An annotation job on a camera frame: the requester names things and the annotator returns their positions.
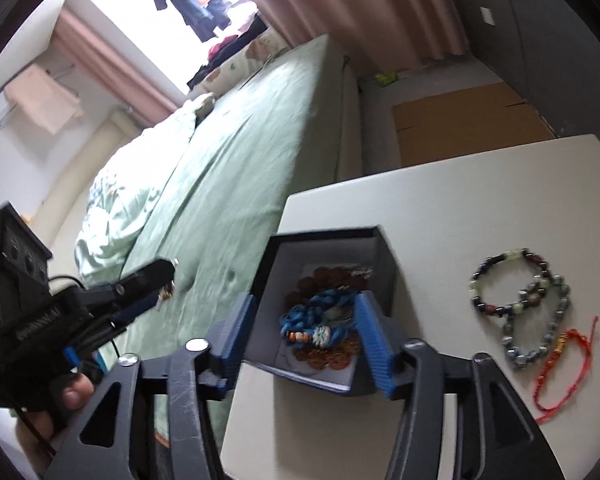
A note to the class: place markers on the black jewelry box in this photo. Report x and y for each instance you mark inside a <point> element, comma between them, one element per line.
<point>290,270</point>

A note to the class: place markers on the white wall switch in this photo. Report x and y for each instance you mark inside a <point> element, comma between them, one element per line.
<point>487,15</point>

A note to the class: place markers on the pile of dark clothes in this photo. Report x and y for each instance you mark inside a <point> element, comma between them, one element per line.
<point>230,45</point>

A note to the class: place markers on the flat cardboard sheet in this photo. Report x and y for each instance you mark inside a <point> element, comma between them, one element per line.
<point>455,125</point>

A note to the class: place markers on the light green quilt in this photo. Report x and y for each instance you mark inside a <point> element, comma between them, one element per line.
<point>115,210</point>

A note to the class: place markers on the dark wardrobe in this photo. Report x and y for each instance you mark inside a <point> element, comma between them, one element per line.
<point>555,35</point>

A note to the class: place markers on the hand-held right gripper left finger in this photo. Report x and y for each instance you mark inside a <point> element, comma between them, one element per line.
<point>240,330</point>

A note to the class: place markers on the hanging beige towel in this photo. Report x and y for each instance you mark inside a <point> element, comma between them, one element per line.
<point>40,95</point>

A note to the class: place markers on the hanging dark clothes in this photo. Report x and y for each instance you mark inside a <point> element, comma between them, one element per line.
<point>200,0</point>

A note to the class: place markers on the bed with green sheet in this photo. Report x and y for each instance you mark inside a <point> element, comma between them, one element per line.
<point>250,150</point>

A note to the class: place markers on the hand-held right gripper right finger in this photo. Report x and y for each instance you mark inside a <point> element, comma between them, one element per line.
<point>375,340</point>

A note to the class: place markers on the wide pink curtain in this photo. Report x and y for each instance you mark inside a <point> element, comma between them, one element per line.
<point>355,5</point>

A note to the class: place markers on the floral pillow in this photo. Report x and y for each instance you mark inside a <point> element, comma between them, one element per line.
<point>255,51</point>

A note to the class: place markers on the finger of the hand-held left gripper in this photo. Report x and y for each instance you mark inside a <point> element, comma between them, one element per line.
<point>135,312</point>
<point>140,277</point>

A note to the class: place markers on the green packet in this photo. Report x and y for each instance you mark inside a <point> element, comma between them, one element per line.
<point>385,78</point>

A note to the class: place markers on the narrow pink curtain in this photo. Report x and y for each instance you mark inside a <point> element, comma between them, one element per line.
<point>120,75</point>

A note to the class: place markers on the person's left hand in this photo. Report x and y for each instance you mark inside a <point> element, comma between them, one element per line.
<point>77,391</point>

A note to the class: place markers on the beige headboard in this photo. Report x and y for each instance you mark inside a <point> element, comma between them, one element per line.
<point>80,160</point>

